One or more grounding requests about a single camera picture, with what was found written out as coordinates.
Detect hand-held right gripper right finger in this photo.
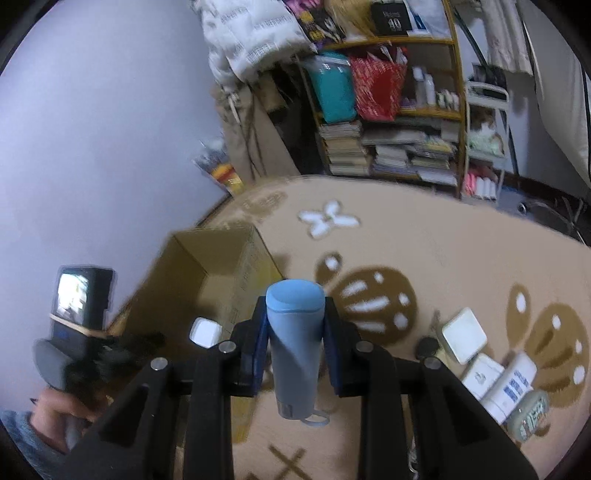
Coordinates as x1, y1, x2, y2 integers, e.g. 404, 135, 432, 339
323, 295, 541, 480

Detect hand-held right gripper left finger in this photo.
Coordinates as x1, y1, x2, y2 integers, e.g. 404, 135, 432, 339
65, 295, 273, 480

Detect blue water bottle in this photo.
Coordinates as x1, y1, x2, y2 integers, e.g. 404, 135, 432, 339
265, 279, 331, 428

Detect cardboard box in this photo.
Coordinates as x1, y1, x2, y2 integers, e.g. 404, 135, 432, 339
106, 224, 287, 446

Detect person's left forearm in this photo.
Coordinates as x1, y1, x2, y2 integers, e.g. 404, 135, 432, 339
0, 408, 65, 480

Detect person's left hand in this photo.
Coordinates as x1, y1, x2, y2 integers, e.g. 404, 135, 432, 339
28, 385, 107, 455

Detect small white square case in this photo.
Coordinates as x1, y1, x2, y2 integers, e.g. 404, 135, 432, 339
189, 317, 223, 349

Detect black round object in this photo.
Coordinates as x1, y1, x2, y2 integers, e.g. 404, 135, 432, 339
416, 337, 441, 361

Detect white square tin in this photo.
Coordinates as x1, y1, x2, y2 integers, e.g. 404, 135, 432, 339
441, 307, 489, 365

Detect beige patterned rug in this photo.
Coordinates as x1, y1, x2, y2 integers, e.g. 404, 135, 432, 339
175, 174, 591, 480

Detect white carton with blue print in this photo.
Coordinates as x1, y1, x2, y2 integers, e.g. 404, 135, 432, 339
461, 353, 506, 402

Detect colourful packet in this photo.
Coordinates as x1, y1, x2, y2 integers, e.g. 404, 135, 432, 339
193, 143, 245, 195

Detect white tube with blue label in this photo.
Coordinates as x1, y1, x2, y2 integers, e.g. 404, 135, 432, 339
480, 351, 539, 425

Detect flat leaning cardboard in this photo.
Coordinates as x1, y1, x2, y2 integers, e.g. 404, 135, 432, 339
222, 74, 301, 185

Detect stack of books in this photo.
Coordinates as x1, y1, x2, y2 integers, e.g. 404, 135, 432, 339
316, 117, 462, 188

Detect round green tin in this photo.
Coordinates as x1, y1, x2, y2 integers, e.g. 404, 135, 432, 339
505, 390, 551, 444

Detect white rolling cart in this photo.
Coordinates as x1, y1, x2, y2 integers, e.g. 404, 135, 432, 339
462, 65, 511, 204

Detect teal bag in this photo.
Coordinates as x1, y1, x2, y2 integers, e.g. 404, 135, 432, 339
307, 53, 358, 125

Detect red patterned bag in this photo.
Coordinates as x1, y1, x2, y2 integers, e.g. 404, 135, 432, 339
348, 48, 409, 121

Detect black metal stand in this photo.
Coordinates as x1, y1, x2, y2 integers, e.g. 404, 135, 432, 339
517, 194, 587, 243

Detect wooden bookshelf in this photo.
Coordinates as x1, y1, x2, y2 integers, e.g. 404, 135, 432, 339
295, 0, 467, 199

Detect white quilted bedding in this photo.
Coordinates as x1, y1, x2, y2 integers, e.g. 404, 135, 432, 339
191, 0, 319, 88

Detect colourful magazine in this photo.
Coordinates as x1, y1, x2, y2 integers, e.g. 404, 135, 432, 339
284, 0, 347, 44

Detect black box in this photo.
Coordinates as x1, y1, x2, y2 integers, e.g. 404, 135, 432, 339
369, 2, 409, 37

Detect white mattress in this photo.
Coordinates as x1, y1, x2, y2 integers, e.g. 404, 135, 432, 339
522, 0, 591, 185

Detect white hanging cloth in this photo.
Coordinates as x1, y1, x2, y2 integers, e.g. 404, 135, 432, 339
485, 0, 536, 75

